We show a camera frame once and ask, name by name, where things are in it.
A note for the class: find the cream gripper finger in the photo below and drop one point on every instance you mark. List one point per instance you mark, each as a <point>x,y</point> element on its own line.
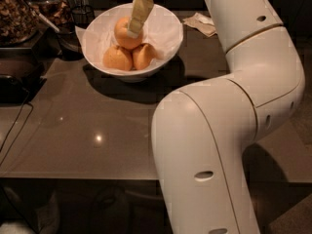
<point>140,12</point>

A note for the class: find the orange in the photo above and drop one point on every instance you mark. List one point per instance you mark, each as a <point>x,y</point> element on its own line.
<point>143,55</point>
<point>118,58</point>
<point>122,37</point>

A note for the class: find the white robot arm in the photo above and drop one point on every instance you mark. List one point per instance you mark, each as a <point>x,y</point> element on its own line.
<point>200,131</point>

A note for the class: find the white paper bowl liner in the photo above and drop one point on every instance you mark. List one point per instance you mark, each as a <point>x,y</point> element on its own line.
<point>161,30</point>

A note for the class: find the white ceramic bowl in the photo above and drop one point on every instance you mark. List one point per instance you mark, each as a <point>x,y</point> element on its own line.
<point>136,76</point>

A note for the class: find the folded paper napkins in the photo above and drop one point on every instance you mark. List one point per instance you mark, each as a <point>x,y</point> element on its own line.
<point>202,23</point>

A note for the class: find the metal serving spoon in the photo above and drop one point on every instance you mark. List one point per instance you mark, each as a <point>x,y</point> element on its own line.
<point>41,17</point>

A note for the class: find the large glass snack jar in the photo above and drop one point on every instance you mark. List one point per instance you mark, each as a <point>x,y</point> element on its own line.
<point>17,22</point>

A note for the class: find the black appliance on left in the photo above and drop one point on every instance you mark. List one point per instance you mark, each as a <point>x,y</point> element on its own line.
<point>20,76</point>

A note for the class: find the black wire cup holder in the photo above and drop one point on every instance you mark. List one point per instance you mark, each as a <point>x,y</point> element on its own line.
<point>68,41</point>

